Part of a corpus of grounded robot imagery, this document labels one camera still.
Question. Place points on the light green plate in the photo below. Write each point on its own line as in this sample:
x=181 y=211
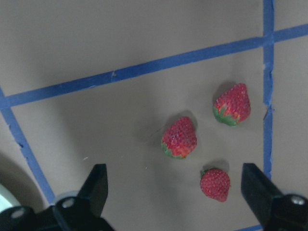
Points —
x=6 y=199

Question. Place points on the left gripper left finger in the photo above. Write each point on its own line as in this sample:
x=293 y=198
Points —
x=82 y=212

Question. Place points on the red strawberry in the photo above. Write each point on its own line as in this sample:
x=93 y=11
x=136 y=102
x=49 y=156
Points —
x=215 y=184

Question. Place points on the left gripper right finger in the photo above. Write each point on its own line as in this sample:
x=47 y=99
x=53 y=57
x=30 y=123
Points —
x=274 y=210

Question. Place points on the strawberry with green leaves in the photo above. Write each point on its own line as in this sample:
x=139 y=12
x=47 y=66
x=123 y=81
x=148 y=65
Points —
x=233 y=106

